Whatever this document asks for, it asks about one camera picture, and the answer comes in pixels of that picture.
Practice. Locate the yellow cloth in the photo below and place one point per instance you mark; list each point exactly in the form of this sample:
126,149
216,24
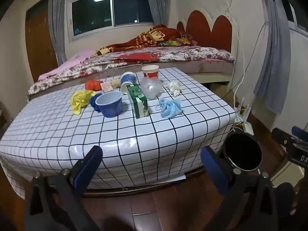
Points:
80,99

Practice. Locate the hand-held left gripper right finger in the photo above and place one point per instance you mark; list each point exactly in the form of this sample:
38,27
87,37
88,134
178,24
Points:
214,170

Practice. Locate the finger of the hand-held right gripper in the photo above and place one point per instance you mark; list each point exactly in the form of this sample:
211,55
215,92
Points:
298,131
280,136

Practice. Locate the pink white carton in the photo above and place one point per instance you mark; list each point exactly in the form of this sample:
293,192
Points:
105,87

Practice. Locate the wooden door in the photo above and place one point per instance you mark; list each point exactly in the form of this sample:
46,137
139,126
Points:
38,41

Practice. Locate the person's right hand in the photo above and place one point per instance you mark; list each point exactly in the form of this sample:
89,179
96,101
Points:
300,197

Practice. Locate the large window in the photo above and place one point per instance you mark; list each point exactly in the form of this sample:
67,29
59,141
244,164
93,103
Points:
96,12

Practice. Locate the orange plastic bag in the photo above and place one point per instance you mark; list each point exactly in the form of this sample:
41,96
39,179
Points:
92,85

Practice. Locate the white tissue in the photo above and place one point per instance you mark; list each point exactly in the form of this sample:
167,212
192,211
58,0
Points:
174,87

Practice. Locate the red patterned blanket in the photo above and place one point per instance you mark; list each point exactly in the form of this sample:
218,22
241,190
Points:
154,36

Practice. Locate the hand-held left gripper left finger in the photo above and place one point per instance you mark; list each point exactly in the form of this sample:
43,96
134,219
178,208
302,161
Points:
89,163

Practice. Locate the side window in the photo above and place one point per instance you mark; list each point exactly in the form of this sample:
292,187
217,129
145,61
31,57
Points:
292,14

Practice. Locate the black trash bin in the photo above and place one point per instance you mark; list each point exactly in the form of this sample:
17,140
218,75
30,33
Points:
241,152

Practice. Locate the floral bedsheet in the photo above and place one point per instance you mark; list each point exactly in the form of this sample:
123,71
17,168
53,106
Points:
192,53

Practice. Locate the blue white paper cup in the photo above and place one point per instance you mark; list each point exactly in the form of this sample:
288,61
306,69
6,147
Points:
128,78

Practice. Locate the red paper cup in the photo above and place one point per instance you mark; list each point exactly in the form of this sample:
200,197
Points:
150,73

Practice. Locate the grey curtain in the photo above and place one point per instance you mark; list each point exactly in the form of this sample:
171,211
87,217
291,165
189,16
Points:
158,0
274,53
57,16

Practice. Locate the white wifi router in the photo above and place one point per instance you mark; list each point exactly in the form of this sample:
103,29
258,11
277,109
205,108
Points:
247,127

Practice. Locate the clear plastic bag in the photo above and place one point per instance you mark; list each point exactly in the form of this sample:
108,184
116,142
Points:
151,87

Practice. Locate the bed with red headboard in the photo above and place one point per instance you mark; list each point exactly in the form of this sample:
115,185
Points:
199,28

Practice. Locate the wide blue paper cup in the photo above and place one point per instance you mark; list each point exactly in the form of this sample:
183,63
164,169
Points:
110,108

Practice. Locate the beige paper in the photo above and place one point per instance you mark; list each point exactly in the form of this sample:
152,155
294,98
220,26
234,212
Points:
116,82

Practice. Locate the green milk carton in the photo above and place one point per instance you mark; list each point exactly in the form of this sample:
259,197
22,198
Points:
138,105

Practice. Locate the pink sheet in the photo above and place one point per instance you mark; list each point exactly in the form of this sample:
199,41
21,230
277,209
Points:
72,62

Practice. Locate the blue cloth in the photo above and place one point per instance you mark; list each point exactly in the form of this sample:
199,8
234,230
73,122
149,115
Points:
93,101

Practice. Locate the blue face mask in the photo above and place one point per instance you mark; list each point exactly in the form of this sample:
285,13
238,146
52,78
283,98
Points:
169,108

